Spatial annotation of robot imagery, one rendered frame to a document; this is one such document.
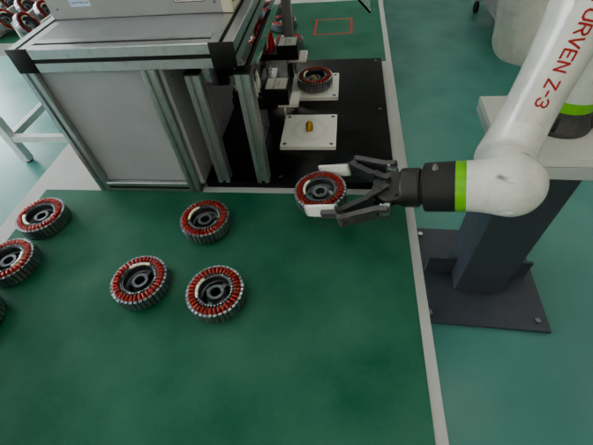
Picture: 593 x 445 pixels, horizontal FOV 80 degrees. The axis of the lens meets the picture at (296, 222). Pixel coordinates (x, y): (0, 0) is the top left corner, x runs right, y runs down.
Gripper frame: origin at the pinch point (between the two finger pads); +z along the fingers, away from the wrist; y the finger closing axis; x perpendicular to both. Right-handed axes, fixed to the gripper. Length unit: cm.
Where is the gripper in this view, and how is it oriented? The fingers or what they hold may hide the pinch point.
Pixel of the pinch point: (321, 189)
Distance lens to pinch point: 76.0
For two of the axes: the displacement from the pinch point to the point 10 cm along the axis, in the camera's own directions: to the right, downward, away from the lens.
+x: -3.2, -6.4, -7.0
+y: 2.8, -7.7, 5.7
